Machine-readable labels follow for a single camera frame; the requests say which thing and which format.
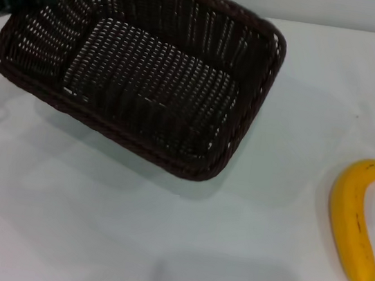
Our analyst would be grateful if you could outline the dark brown woven basket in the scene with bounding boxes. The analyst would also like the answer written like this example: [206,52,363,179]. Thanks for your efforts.
[0,0,295,192]

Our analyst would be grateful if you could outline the yellow banana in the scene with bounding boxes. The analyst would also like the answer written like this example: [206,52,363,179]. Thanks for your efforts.
[318,154,375,281]

